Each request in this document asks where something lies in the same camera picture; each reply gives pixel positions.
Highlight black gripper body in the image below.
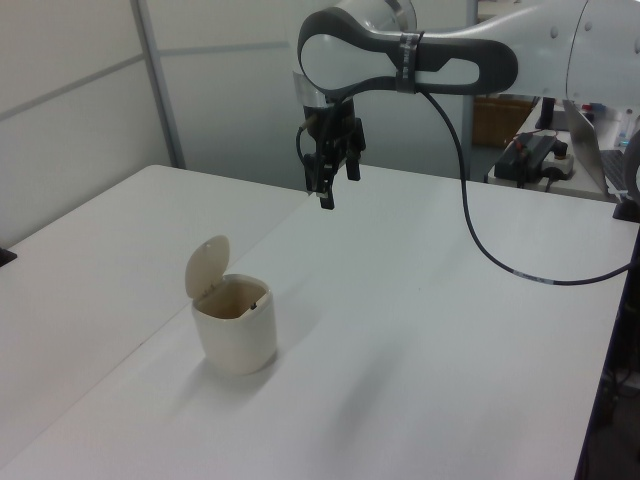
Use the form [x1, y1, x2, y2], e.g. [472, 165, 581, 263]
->
[302, 97, 358, 152]

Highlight small beige trash can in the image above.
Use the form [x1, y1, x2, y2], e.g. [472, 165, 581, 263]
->
[183, 232, 278, 377]

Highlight brown cardboard box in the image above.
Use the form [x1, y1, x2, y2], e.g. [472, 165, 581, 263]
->
[471, 94, 535, 149]

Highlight black power supply unit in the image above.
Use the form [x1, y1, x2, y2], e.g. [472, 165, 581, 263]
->
[493, 131, 569, 189]

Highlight black monitor stand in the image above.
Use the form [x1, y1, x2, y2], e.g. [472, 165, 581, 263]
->
[535, 96, 557, 132]

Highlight white power strip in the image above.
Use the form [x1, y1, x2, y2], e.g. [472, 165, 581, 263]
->
[538, 152, 577, 182]

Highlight pale office desk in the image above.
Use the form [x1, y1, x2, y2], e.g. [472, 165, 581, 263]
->
[481, 149, 622, 204]

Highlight silver laptop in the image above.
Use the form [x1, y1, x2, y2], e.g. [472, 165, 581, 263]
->
[561, 98, 630, 199]

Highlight black clamp base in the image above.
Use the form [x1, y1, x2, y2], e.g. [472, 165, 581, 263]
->
[611, 196, 640, 222]

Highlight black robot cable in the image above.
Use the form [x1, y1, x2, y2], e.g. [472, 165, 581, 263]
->
[294, 88, 634, 288]

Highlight grey partition post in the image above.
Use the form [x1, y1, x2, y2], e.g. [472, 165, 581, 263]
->
[131, 0, 187, 172]

